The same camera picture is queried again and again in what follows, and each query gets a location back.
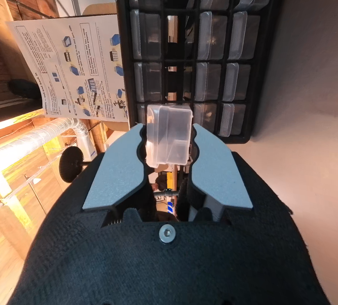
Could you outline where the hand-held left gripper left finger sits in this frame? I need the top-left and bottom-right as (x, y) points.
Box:
(82, 123), (149, 211)

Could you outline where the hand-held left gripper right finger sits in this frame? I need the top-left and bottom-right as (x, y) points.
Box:
(189, 123), (254, 222)

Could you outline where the clear plastic drawer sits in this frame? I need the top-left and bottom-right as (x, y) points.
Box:
(146, 104), (194, 169)

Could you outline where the black drawer cabinet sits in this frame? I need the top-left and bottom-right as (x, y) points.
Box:
(111, 0), (287, 144)

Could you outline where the group of clear drawers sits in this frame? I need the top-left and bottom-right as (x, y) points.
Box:
(127, 0), (278, 138)

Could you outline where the black round disc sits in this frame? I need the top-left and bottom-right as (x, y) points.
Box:
(59, 147), (91, 183)

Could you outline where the white instruction poster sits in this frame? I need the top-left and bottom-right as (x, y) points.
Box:
(6, 14), (130, 124)

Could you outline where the silver ventilation duct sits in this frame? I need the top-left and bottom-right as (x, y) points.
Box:
(0, 117), (89, 172)

